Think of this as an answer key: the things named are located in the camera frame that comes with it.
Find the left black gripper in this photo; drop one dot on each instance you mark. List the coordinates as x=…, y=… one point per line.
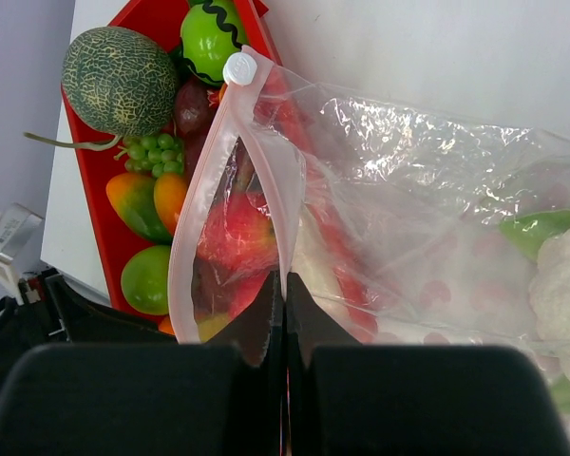
x=52, y=312

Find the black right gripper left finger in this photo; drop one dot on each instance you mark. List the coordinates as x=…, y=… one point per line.
x=217, y=398

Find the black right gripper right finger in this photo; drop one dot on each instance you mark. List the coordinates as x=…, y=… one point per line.
x=349, y=398

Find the clear zip top bag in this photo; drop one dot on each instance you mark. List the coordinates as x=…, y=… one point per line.
x=390, y=214

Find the white cauliflower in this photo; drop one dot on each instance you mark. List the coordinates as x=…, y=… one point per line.
x=544, y=238

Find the orange fruit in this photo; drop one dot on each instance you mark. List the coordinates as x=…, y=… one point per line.
x=165, y=326

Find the green apple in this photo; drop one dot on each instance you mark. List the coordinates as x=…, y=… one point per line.
x=144, y=280

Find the yellow green mango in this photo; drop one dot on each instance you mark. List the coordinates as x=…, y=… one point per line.
x=131, y=195

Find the red tomato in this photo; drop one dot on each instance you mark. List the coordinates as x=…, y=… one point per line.
x=238, y=234

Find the red plastic tray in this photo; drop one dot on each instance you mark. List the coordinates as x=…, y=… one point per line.
x=160, y=21

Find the red orange mango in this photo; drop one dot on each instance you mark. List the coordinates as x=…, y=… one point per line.
x=169, y=195

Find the green grapes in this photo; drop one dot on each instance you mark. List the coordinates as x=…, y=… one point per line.
x=152, y=155

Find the dark red plum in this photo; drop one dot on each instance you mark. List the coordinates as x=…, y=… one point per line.
x=195, y=108

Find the green toy melon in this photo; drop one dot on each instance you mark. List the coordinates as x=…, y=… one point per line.
x=210, y=33

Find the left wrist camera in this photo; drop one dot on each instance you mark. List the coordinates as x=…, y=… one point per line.
x=17, y=225

